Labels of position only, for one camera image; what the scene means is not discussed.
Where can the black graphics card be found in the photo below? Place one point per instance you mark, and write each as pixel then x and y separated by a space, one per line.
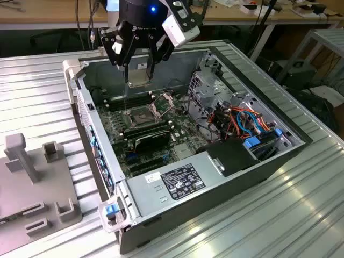
pixel 153 141

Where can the metal slat shelf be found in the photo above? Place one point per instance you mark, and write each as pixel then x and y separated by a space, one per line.
pixel 330 40

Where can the blue disk carrier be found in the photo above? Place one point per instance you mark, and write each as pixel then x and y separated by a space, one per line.
pixel 254 142

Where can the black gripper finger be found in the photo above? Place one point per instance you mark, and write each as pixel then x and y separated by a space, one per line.
pixel 115 45
pixel 161 48

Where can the silver drive cage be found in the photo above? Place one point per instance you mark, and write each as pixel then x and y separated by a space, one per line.
pixel 204 94

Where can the CPU socket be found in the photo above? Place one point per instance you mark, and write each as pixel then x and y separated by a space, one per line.
pixel 142 118

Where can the green motherboard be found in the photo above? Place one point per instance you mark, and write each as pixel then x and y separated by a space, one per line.
pixel 182 126

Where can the wooden desk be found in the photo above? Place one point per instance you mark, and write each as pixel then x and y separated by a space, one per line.
pixel 40 13
pixel 242 17

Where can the black plastic shroud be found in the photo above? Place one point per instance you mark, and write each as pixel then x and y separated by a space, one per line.
pixel 231 156

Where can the silver power supply unit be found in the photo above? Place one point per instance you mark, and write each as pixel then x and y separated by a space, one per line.
pixel 150 199

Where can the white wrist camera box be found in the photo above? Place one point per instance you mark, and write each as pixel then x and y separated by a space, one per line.
pixel 174 32

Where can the blue case latch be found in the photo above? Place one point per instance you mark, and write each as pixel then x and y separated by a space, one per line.
pixel 111 211

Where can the grey parts rack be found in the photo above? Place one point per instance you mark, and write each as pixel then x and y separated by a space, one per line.
pixel 40 193

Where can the brown cardboard box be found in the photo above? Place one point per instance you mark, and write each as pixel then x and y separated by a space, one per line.
pixel 302 10

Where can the black RAM stick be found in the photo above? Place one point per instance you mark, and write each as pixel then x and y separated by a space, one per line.
pixel 150 133
pixel 147 128

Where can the open black PC case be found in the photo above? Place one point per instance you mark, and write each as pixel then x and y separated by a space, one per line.
pixel 188 228

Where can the silver CPU plate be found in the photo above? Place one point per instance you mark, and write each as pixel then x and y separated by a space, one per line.
pixel 137 78

